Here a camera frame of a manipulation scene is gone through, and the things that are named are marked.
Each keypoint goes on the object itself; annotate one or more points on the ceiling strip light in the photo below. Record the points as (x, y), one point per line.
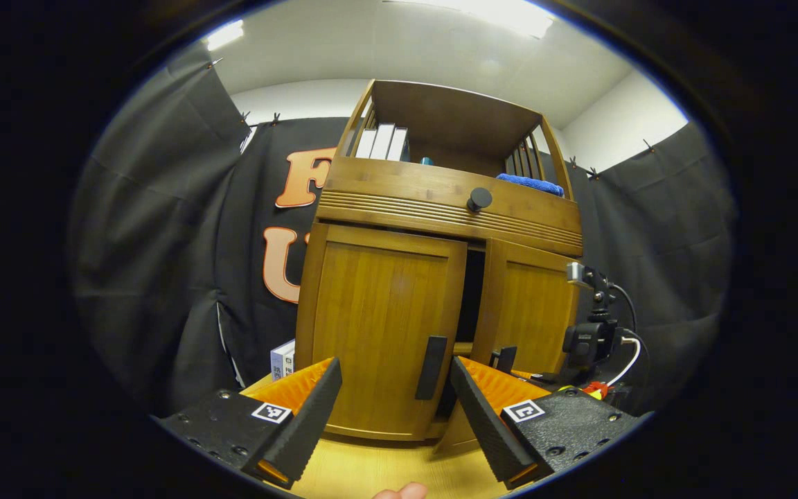
(226, 34)

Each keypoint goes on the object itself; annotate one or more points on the blue folded towel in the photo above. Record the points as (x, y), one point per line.
(530, 184)

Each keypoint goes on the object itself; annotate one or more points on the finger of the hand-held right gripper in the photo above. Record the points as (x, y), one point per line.
(544, 378)

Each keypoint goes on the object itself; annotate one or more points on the wooden cabinet door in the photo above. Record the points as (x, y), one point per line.
(530, 312)
(371, 333)

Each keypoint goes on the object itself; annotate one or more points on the large ceiling light panel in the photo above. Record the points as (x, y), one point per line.
(496, 14)

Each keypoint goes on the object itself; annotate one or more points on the wooden cabinet drawer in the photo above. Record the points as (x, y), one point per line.
(399, 187)

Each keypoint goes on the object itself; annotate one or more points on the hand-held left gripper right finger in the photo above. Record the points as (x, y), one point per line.
(485, 423)

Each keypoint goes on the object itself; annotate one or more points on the black backdrop cloth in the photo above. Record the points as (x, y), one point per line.
(163, 242)

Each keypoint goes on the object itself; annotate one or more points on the wooden double-door shoe cabinet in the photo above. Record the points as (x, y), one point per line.
(399, 187)

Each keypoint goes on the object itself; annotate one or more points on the small white box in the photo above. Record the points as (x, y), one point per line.
(282, 360)

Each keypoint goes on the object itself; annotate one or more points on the round black drawer knob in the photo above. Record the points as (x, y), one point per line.
(479, 199)

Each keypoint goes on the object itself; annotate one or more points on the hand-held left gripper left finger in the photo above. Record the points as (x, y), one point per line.
(305, 430)

